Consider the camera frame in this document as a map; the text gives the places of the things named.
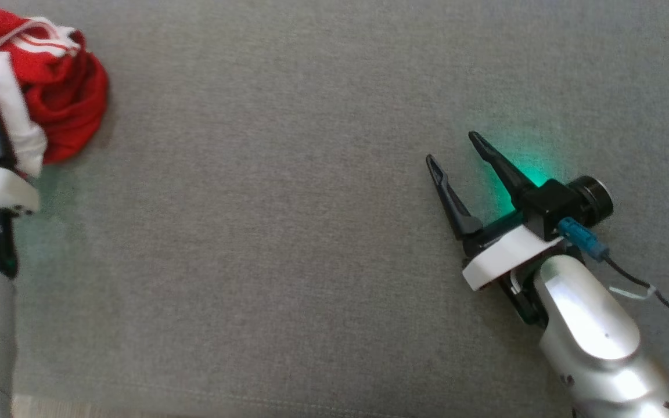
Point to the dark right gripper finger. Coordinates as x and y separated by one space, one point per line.
450 197
506 171

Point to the red shirt white striped cuffs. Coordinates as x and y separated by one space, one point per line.
61 93

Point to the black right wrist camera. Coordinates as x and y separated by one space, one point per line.
549 206

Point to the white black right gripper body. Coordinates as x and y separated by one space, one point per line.
503 255

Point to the large grey sofa seat cushion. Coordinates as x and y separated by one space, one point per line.
311 232

